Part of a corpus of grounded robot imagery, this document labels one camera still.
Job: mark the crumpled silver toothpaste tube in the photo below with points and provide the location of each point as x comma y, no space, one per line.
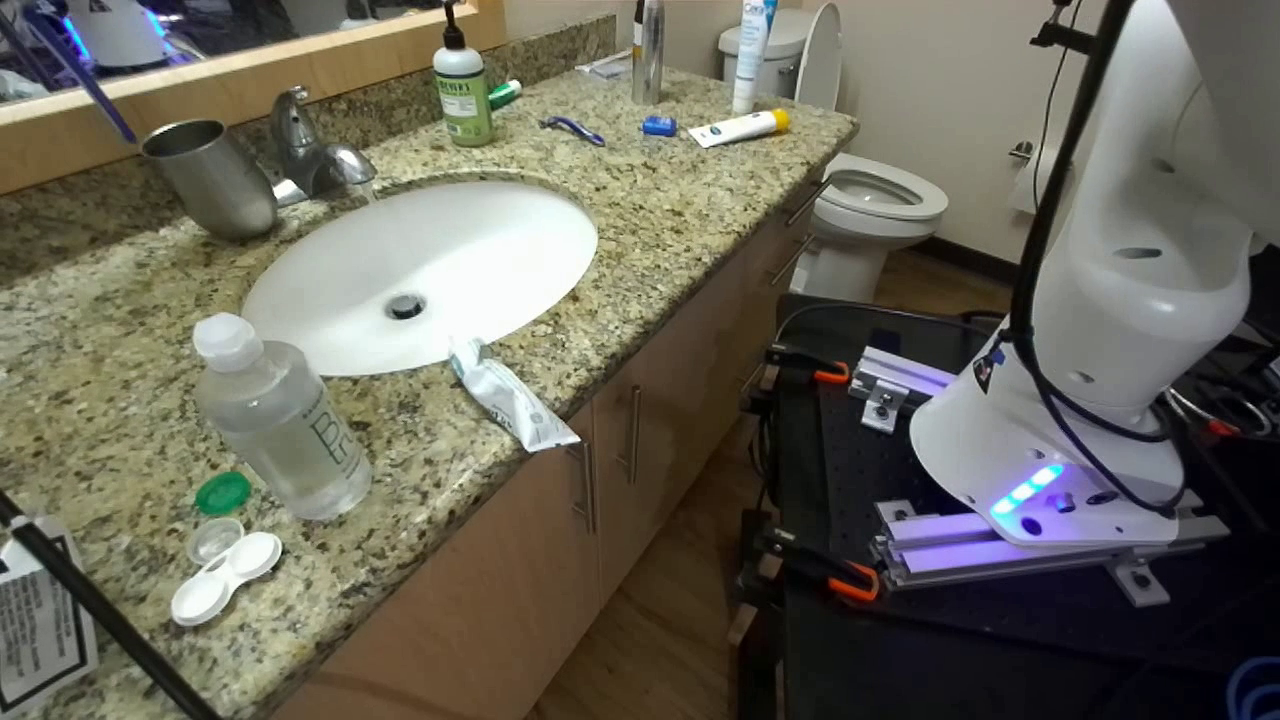
513,402

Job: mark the small blue cap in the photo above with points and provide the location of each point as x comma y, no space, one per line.
656,125

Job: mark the wood framed wall mirror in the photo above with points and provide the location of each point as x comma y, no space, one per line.
241,62

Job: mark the green capped small container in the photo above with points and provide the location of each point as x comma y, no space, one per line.
223,495

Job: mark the aluminium robot mounting plate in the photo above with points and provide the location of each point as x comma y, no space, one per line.
986,544

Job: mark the clear bottle with white cap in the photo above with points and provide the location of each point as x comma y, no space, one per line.
283,427

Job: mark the black wall mounted bracket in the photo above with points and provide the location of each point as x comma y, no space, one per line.
1062,34

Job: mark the tall white spray bottle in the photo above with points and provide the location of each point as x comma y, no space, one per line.
749,52

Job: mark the green tube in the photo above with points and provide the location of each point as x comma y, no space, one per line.
506,94

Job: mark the white oval sink basin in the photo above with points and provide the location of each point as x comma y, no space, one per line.
443,263

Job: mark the clear plastic package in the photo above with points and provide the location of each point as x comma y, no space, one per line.
605,67

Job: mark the black robot table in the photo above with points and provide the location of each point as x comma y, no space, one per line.
932,642

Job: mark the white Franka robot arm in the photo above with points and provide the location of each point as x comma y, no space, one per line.
1135,295

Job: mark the orange black clamp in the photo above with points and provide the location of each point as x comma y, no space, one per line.
852,581
825,374

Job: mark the chrome sink faucet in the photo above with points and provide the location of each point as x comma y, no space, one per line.
304,142

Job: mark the wooden vanity cabinet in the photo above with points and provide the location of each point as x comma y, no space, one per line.
535,560

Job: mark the white toilet paper holder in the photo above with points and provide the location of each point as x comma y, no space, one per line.
1035,175

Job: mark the white contact lens case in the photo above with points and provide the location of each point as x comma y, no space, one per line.
225,581

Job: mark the green soap pump bottle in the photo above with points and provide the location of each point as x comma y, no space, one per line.
464,94

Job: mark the silver metal cup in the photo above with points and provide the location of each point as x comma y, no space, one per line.
223,186

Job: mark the blue toothbrush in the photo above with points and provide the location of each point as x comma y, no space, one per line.
114,119

